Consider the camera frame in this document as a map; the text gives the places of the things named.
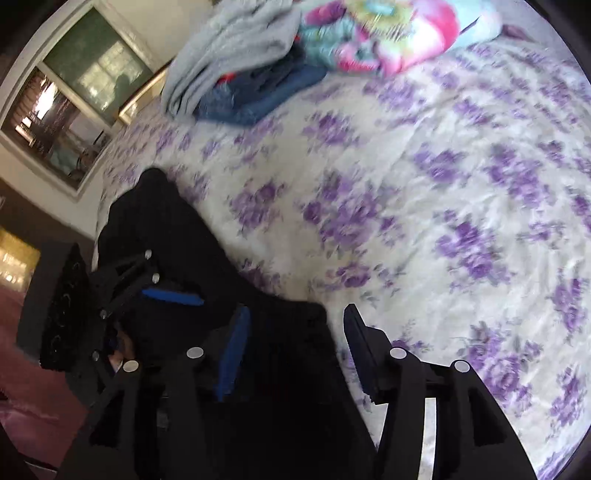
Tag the white framed window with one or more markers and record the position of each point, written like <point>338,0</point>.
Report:
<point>78,92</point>

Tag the folded blue jeans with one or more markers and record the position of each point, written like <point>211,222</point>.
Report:
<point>258,99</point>

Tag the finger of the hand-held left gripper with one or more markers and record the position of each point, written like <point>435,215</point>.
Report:
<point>111,344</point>
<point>173,296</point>

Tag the black pants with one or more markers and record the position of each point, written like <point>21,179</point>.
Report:
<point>184,240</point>

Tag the purple floral bed quilt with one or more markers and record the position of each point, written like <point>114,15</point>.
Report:
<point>415,184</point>

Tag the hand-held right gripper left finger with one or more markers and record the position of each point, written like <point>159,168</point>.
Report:
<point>233,355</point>

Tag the red cloth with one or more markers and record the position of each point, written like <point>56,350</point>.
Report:
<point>226,78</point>

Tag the colourful floral rolled blanket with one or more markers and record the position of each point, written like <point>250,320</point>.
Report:
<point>406,32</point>

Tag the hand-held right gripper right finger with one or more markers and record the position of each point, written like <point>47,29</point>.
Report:
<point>364,350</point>

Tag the grey folded garment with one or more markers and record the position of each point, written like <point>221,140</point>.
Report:
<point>231,41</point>

